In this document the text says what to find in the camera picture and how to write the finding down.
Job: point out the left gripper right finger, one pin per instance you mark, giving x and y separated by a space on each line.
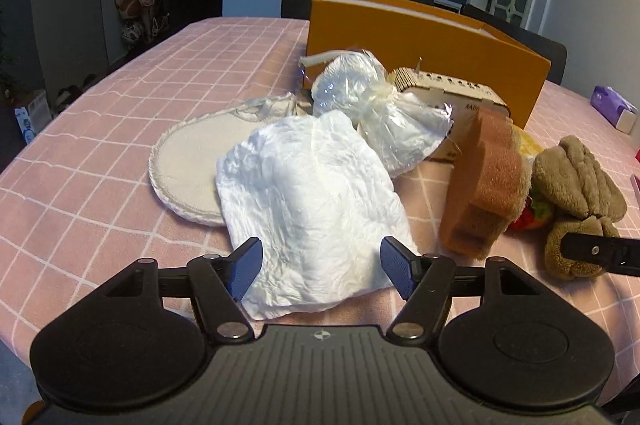
424 283

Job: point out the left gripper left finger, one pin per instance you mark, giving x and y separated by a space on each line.
218 284

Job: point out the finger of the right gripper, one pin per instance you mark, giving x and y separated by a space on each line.
617 255

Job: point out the orange crochet fruit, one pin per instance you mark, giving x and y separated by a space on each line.
536 214

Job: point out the round cream knitted mat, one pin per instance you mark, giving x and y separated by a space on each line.
182 165

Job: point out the white cloth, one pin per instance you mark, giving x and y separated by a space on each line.
321 202

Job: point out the brown plush towel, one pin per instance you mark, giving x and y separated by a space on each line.
586 201

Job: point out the brown flower-shaped sponge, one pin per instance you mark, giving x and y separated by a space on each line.
487 188

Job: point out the yellow sponge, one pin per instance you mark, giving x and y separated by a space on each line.
526 143

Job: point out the purple tissue pack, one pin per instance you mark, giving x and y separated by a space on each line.
619 112

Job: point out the clear crumpled plastic bag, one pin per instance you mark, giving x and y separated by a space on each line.
399 127

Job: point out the pink checkered tablecloth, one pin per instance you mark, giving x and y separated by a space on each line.
77 205

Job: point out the wooden perforated radio box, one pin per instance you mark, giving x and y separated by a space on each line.
463 97

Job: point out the right black chair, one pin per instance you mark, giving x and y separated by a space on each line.
553 51

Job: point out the white storage box on floor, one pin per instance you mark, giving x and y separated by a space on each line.
33 114

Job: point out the orange cardboard box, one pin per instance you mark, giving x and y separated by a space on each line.
403 33

